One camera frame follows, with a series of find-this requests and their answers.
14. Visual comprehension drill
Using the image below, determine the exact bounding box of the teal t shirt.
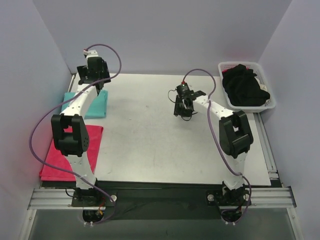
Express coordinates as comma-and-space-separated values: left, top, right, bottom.
61, 90, 108, 119

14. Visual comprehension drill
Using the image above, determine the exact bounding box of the black t shirt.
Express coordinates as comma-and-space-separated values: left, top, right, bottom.
222, 64, 271, 107

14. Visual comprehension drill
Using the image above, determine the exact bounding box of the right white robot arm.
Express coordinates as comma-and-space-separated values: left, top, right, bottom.
173, 82, 254, 204

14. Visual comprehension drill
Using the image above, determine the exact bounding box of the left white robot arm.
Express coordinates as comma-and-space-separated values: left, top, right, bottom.
51, 51, 110, 206

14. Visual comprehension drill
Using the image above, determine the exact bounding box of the white garment in basket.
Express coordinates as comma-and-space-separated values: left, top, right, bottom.
254, 76, 268, 92

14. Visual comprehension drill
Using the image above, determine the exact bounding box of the white plastic laundry basket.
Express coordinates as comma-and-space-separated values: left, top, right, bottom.
218, 61, 276, 113

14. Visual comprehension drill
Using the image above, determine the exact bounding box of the folded pink t shirt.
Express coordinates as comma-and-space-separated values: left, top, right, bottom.
39, 125, 104, 182

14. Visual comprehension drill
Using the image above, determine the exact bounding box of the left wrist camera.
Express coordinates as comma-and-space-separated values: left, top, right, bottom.
83, 49, 99, 59

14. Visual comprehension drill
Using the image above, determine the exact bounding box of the aluminium left side rail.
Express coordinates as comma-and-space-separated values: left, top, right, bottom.
65, 73, 77, 105

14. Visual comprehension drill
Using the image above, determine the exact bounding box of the aluminium rail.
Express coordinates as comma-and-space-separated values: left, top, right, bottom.
253, 113, 284, 188
65, 73, 77, 105
27, 187, 297, 210

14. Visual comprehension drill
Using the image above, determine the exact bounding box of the aluminium right side rail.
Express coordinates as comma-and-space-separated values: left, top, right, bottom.
253, 113, 284, 188

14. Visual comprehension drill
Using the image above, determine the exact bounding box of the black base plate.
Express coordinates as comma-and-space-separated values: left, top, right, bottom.
71, 181, 252, 223

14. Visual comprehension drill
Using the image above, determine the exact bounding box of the aluminium front rail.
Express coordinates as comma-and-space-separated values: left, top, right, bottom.
27, 187, 297, 210

